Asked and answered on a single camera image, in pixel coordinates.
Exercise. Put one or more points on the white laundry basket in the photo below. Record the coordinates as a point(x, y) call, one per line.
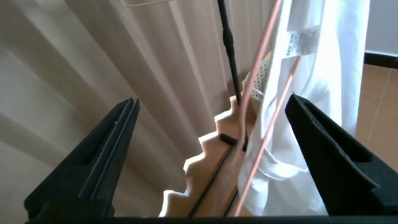
point(261, 76)

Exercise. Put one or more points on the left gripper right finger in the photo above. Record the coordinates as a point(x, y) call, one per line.
point(339, 168)

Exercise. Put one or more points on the beige curtain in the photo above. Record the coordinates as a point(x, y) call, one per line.
point(93, 46)

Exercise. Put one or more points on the white printed t-shirt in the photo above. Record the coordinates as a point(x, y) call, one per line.
point(329, 81)

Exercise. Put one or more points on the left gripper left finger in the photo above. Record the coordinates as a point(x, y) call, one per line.
point(93, 168)

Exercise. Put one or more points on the black clothes rack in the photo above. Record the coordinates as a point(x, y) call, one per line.
point(229, 46)

